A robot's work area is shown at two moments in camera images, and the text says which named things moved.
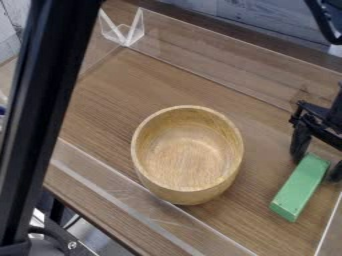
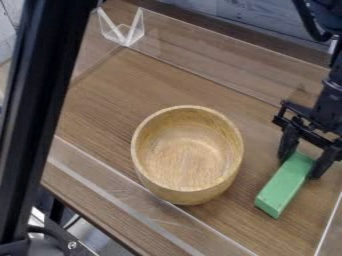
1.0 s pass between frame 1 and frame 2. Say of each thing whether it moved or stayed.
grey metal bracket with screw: stayed
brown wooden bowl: stayed
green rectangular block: moved
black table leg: stayed
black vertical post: stayed
